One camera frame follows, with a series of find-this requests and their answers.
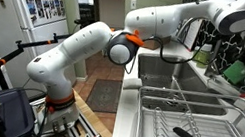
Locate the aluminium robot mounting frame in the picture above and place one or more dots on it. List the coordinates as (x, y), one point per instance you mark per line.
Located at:
(77, 135)

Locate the white framed sign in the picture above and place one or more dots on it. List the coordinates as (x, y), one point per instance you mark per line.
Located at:
(192, 35)

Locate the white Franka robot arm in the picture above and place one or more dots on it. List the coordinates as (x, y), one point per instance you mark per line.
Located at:
(82, 44)

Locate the white light switch plate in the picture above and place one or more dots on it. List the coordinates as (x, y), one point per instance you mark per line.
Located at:
(133, 3)

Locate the stainless steel sink basin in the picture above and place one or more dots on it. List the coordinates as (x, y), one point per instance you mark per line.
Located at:
(169, 70)

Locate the white sponge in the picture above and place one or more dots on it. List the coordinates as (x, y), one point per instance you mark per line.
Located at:
(132, 83)

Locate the green sponge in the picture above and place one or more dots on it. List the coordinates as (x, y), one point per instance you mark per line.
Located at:
(238, 72)

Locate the dark patterned door mat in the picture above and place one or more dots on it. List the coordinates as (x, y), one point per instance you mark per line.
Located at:
(104, 95)

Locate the white refrigerator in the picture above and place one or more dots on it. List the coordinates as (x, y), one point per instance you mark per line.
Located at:
(5, 24)

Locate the black clamp arm orange joints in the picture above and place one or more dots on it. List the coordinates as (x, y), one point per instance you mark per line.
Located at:
(28, 45)

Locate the brown cardboard box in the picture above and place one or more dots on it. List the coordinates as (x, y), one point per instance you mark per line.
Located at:
(155, 44)

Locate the wooden robot platform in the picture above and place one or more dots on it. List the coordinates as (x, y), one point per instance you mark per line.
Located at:
(93, 117)

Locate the dark blue storage bin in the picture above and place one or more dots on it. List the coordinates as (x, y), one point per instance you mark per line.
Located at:
(16, 114)

